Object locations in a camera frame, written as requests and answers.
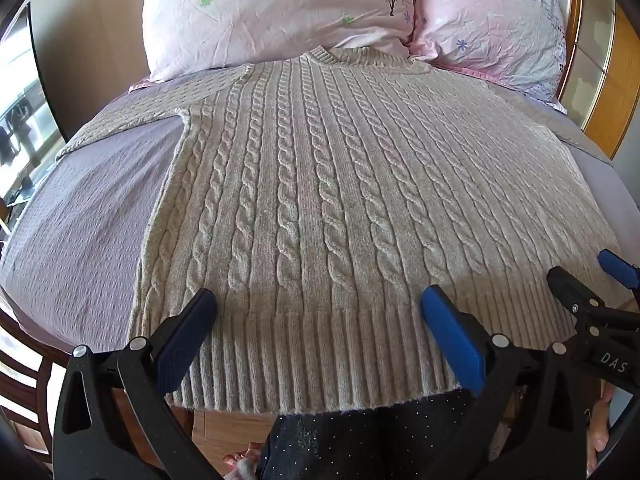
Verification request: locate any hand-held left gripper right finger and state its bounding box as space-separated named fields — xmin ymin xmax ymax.
xmin=421 ymin=284 xmax=589 ymax=480

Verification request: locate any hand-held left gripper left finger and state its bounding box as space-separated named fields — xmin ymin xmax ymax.
xmin=52 ymin=287 xmax=221 ymax=480

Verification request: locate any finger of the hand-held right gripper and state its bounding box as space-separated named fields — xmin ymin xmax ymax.
xmin=597 ymin=248 xmax=640 ymax=291
xmin=546 ymin=265 xmax=609 ymax=321

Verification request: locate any beige cable knit sweater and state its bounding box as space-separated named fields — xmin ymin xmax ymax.
xmin=54 ymin=45 xmax=627 ymax=416

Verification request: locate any person's right hand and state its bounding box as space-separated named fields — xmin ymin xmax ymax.
xmin=585 ymin=389 xmax=614 ymax=477

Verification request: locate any person's leg in dark pants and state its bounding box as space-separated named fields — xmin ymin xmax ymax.
xmin=256 ymin=388 xmax=477 ymax=480

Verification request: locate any person's bare foot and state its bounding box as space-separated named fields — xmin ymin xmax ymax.
xmin=223 ymin=441 xmax=264 ymax=478

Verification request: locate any purple textured bed sheet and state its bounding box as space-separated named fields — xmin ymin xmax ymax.
xmin=0 ymin=66 xmax=640 ymax=357

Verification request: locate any wooden headboard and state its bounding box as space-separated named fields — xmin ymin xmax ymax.
xmin=556 ymin=0 xmax=633 ymax=163

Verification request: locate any window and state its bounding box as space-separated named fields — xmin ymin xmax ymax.
xmin=0 ymin=7 xmax=68 ymax=233

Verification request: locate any pink floral pillow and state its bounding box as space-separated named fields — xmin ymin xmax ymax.
xmin=141 ymin=0 xmax=420 ymax=82
xmin=409 ymin=0 xmax=570 ymax=111

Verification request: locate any wooden slatted bed frame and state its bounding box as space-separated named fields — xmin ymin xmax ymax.
xmin=0 ymin=296 xmax=68 ymax=463

